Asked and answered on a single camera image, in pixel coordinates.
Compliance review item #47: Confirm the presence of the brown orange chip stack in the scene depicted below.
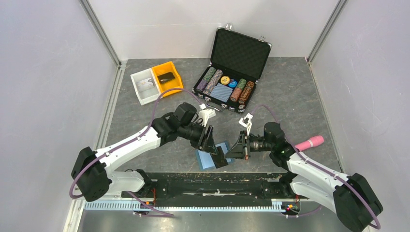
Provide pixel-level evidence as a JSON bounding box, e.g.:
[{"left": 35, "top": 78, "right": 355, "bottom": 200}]
[{"left": 238, "top": 81, "right": 255, "bottom": 104}]

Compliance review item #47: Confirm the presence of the red poker chip stack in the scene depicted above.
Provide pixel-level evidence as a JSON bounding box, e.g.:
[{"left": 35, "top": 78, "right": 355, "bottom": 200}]
[{"left": 230, "top": 87, "right": 243, "bottom": 102}]

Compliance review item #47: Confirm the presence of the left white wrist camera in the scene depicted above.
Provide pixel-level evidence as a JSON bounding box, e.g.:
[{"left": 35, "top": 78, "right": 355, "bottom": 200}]
[{"left": 198, "top": 103, "right": 216, "bottom": 127}]

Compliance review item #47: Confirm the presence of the white slotted cable duct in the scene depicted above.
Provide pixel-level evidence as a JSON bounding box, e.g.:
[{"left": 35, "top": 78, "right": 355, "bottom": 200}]
[{"left": 84, "top": 199, "right": 285, "bottom": 213}]

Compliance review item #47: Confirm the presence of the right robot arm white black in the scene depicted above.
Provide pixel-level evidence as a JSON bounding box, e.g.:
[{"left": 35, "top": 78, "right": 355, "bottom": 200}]
[{"left": 225, "top": 122, "right": 383, "bottom": 232}]

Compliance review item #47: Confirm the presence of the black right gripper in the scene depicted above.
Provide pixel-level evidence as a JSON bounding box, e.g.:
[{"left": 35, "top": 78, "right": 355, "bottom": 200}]
[{"left": 224, "top": 130, "right": 274, "bottom": 160}]

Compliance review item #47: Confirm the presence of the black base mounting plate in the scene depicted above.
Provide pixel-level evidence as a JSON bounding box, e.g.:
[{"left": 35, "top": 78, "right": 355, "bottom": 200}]
[{"left": 134, "top": 172, "right": 296, "bottom": 206}]

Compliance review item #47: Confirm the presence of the blue round chip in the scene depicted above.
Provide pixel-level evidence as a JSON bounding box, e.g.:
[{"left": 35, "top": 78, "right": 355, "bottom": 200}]
[{"left": 228, "top": 79, "right": 237, "bottom": 88}]

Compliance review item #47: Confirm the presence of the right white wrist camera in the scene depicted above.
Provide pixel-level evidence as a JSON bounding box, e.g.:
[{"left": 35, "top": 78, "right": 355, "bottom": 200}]
[{"left": 238, "top": 113, "right": 253, "bottom": 135}]

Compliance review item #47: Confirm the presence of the yellow dealer button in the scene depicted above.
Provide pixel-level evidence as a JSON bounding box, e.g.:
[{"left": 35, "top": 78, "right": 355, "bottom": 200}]
[{"left": 220, "top": 76, "right": 231, "bottom": 85}]

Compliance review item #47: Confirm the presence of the black card in yellow bin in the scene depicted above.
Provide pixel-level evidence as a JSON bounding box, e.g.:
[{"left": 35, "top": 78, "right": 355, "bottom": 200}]
[{"left": 158, "top": 72, "right": 175, "bottom": 85}]

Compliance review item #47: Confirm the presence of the blue playing card deck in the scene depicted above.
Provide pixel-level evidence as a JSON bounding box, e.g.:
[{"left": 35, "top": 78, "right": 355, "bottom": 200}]
[{"left": 209, "top": 83, "right": 233, "bottom": 102}]

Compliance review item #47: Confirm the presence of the silver card in white bin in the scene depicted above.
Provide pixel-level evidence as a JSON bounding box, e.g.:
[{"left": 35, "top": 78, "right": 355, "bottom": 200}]
[{"left": 137, "top": 78, "right": 155, "bottom": 92}]

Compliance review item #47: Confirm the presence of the pink grey chip stack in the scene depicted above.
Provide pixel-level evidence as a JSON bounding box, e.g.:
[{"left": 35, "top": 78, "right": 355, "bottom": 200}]
[{"left": 203, "top": 70, "right": 223, "bottom": 95}]

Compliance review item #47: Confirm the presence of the black poker chip case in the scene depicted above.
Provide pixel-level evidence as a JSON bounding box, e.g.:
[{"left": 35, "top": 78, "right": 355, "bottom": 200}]
[{"left": 192, "top": 27, "right": 272, "bottom": 114}]

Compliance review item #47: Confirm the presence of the green poker chip stack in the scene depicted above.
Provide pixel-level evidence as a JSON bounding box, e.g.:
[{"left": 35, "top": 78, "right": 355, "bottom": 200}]
[{"left": 203, "top": 67, "right": 216, "bottom": 83}]

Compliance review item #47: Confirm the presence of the purple poker chip stack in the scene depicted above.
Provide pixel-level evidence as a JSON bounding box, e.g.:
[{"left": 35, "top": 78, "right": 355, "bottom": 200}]
[{"left": 196, "top": 79, "right": 208, "bottom": 92}]

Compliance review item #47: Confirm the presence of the yellow plastic bin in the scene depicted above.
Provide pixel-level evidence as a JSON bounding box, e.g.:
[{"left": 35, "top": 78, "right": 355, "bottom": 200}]
[{"left": 151, "top": 61, "right": 184, "bottom": 93}]

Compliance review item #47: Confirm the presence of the white plastic bin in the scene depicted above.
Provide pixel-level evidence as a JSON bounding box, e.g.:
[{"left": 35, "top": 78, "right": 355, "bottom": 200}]
[{"left": 130, "top": 68, "right": 161, "bottom": 105}]

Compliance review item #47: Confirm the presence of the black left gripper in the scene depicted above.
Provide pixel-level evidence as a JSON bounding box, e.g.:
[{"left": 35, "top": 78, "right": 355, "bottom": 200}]
[{"left": 178, "top": 122, "right": 218, "bottom": 155}]

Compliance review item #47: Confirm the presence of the green red chip stack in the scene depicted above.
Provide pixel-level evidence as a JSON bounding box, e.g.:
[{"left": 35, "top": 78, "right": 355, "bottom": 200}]
[{"left": 236, "top": 78, "right": 247, "bottom": 90}]

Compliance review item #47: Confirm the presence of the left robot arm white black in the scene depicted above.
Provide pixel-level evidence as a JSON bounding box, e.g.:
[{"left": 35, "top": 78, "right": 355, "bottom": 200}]
[{"left": 69, "top": 102, "right": 218, "bottom": 202}]

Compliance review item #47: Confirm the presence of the blue card holder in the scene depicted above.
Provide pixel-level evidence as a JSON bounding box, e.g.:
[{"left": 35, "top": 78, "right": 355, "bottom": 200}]
[{"left": 195, "top": 141, "right": 234, "bottom": 171}]

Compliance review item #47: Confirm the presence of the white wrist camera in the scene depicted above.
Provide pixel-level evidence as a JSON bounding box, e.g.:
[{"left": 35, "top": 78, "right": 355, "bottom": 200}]
[
  {"left": 198, "top": 103, "right": 216, "bottom": 127},
  {"left": 238, "top": 113, "right": 253, "bottom": 135}
]

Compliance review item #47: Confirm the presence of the pink cylindrical tube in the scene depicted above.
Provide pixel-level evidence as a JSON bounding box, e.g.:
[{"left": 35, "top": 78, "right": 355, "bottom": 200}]
[{"left": 295, "top": 135, "right": 324, "bottom": 151}]

